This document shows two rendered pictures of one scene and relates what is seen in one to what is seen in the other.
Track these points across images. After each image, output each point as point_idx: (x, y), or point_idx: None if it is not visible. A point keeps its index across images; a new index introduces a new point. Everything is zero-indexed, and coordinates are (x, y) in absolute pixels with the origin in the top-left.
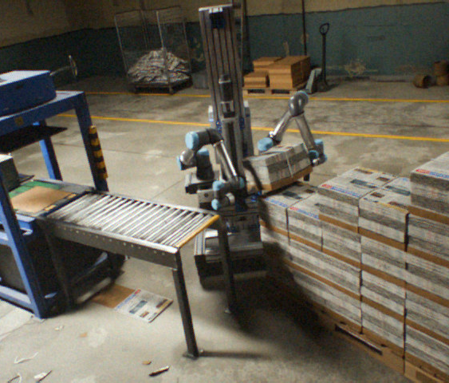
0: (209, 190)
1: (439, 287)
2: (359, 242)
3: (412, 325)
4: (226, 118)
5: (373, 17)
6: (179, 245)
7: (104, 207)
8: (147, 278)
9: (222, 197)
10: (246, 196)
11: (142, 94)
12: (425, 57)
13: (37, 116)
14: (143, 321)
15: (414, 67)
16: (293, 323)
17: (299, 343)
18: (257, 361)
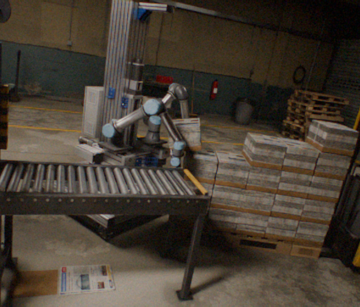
0: (131, 155)
1: (329, 191)
2: (279, 175)
3: (304, 220)
4: (136, 95)
5: (50, 55)
6: (206, 192)
7: (61, 175)
8: (53, 255)
9: (181, 155)
10: (182, 156)
11: None
12: (84, 88)
13: None
14: (107, 292)
15: (77, 93)
16: (211, 249)
17: (231, 259)
18: (228, 280)
